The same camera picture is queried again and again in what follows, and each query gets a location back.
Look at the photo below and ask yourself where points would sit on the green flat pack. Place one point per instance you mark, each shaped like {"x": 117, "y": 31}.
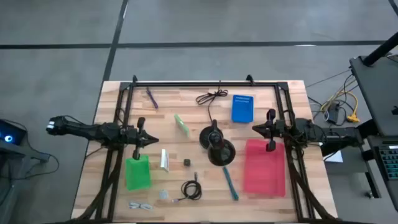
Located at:
{"x": 182, "y": 125}

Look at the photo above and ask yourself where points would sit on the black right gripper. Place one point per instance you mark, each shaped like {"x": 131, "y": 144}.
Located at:
{"x": 273, "y": 129}

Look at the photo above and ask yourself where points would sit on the blue plastic basket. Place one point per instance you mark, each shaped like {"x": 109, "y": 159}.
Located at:
{"x": 242, "y": 109}

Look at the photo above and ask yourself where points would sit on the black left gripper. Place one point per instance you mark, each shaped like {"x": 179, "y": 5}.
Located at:
{"x": 136, "y": 137}

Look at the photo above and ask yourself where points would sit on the dark grey desk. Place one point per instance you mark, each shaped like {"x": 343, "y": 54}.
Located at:
{"x": 379, "y": 93}

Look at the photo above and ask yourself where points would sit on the small black cube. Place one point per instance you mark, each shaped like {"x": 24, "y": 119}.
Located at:
{"x": 186, "y": 162}

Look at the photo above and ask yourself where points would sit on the black joystick controller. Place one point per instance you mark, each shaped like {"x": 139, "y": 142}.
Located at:
{"x": 221, "y": 154}

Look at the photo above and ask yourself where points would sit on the black aluminium table frame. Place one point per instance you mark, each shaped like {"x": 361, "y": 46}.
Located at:
{"x": 202, "y": 84}

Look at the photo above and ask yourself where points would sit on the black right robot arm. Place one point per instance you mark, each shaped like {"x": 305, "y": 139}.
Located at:
{"x": 311, "y": 130}

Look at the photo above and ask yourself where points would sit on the white slim box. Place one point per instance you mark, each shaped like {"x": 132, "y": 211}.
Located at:
{"x": 164, "y": 160}

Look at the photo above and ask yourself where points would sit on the black box with blue light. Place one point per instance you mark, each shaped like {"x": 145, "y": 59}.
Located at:
{"x": 12, "y": 132}

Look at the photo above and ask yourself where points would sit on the small grey square packet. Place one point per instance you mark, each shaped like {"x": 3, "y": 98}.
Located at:
{"x": 163, "y": 194}

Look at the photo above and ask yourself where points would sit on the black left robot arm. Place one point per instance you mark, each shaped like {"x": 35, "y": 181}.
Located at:
{"x": 93, "y": 130}

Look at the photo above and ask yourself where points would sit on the red plastic bin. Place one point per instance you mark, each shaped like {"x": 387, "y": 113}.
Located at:
{"x": 264, "y": 174}

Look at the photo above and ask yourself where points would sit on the black power adapter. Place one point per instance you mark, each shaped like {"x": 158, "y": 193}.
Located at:
{"x": 335, "y": 115}

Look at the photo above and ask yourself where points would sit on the black keyboard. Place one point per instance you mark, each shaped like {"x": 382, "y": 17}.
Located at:
{"x": 390, "y": 161}

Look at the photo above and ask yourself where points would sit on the grey metal stand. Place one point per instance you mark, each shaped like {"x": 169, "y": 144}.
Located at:
{"x": 18, "y": 152}

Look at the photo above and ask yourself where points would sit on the green plastic bin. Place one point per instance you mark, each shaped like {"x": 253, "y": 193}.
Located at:
{"x": 138, "y": 174}

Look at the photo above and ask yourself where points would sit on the black pole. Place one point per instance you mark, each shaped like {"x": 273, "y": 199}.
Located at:
{"x": 381, "y": 51}

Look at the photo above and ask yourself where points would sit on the white paper sheet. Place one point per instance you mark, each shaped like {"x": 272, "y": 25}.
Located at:
{"x": 334, "y": 157}

